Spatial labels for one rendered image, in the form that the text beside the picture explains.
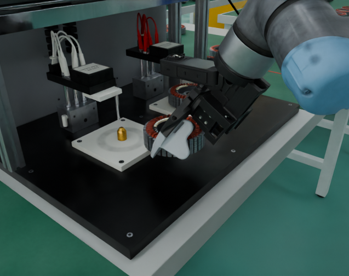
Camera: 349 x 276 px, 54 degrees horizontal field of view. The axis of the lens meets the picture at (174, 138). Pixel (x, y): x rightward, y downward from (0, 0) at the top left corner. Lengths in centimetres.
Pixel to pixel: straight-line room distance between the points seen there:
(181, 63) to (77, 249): 32
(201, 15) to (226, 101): 55
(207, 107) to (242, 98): 5
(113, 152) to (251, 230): 108
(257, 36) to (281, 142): 42
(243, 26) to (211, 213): 31
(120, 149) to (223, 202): 23
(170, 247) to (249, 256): 104
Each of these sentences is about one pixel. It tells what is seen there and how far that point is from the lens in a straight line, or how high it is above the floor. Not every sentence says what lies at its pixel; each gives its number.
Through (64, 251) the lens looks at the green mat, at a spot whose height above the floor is 75.
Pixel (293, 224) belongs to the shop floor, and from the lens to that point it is 175.
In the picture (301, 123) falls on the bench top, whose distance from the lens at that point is 92.
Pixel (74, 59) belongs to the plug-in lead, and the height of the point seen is 93.
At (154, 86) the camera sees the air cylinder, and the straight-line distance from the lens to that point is 96.
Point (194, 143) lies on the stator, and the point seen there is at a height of 85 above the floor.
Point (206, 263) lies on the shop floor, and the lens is 150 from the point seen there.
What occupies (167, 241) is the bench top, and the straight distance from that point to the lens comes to 54.
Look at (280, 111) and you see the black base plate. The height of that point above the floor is 77.
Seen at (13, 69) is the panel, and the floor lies 90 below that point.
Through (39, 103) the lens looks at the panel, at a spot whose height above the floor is 81.
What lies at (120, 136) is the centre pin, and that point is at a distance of 72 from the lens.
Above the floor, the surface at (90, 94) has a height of 88.
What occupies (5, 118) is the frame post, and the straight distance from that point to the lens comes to 67.
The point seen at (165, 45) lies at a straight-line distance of 89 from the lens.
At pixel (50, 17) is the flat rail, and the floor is 103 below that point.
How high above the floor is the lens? 114
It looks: 29 degrees down
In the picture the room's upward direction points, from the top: straight up
